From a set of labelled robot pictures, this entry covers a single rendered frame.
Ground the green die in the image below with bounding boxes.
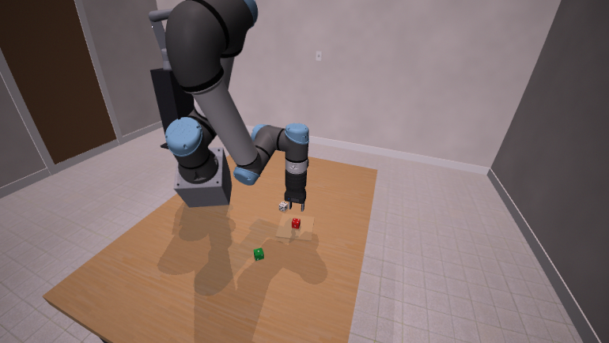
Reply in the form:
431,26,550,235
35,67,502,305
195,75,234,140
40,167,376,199
254,248,264,261

